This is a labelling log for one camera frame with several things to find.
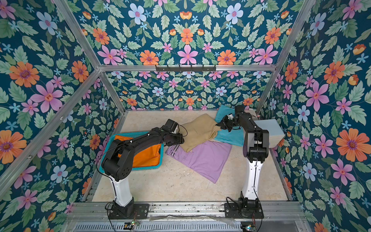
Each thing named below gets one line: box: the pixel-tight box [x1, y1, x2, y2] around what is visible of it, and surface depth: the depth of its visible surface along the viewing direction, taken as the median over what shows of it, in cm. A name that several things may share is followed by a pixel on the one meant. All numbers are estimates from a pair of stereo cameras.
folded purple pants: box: [166, 140, 232, 184], surface depth 94 cm
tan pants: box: [180, 113, 222, 153], surface depth 100 cm
